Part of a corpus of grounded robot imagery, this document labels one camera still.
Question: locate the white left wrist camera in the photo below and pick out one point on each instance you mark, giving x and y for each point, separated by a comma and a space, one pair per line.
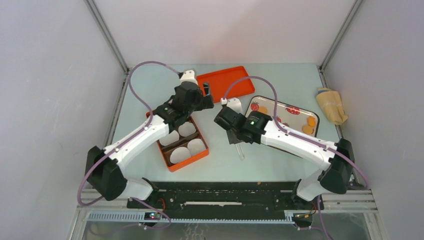
188, 75

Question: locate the orange cookie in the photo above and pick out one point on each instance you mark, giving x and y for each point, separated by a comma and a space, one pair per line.
311, 121
309, 130
263, 109

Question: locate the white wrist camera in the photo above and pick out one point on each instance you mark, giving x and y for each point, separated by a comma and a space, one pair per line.
188, 75
223, 101

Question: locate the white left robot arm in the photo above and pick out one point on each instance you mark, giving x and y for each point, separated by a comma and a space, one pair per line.
105, 167

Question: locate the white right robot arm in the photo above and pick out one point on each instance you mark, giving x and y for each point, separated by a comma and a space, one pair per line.
331, 158

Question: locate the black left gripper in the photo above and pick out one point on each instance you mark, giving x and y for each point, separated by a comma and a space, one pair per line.
205, 102

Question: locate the clear plastic tongs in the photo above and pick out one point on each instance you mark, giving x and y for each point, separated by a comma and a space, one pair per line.
236, 105

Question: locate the strawberry pattern tray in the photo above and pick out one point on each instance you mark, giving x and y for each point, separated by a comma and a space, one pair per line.
286, 114

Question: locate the yellow cloth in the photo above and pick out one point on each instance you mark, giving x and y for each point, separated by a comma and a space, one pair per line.
331, 105

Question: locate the orange cookie box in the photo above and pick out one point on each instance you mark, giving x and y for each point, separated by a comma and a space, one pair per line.
166, 151

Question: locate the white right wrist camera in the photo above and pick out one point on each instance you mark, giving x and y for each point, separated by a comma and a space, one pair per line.
223, 101

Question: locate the orange box lid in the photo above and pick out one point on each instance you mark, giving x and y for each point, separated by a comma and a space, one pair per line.
219, 81

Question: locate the white paper cup liner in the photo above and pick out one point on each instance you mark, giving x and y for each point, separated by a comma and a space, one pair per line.
196, 146
169, 138
187, 129
179, 154

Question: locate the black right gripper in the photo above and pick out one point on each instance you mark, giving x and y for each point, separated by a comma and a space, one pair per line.
240, 115

